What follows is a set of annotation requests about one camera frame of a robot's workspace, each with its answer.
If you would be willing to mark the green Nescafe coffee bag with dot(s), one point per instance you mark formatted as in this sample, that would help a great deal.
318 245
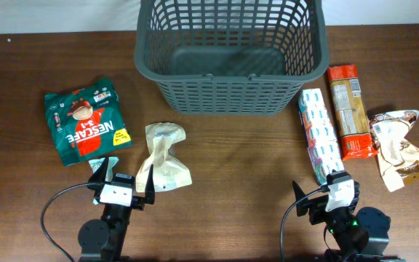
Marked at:
86 123

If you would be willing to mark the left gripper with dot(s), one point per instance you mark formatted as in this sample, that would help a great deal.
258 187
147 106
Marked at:
138 201

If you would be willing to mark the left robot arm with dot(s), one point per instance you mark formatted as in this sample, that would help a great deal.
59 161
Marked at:
103 239

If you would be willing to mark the orange biscuit package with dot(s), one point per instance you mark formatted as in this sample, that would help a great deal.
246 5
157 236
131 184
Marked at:
353 126

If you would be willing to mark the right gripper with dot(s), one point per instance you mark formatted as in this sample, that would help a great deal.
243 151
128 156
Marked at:
316 207

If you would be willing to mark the beige brown bag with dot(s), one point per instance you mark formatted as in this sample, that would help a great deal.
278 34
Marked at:
398 159

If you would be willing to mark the beige paper pouch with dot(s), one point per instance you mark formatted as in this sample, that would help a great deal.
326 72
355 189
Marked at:
169 173

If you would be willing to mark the small teal snack packet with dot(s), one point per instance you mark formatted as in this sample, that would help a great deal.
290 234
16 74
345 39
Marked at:
102 173

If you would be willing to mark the grey plastic basket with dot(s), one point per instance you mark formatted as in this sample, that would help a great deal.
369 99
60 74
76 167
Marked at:
231 57

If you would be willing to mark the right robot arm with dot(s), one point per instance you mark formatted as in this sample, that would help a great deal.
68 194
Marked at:
361 235

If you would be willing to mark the white tissue multipack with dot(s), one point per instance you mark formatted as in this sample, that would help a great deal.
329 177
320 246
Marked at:
321 140

